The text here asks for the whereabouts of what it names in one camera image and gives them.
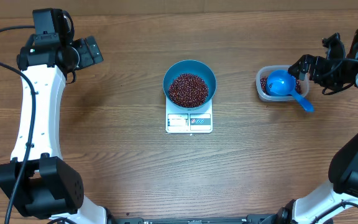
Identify blue plastic scoop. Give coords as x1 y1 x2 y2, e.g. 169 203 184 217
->
266 70 314 113

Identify blue bowl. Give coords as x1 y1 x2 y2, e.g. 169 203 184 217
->
162 60 217 108

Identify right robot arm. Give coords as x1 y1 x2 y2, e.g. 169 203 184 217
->
263 29 358 223

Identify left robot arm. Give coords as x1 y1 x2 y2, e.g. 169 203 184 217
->
0 8 114 223

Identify red beans in bowl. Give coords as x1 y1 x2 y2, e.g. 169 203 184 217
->
168 73 209 108

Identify white digital kitchen scale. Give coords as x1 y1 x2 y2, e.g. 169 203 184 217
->
165 97 213 134

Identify clear plastic container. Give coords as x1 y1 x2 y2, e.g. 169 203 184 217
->
255 65 310 103

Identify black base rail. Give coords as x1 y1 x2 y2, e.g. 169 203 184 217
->
107 214 277 224

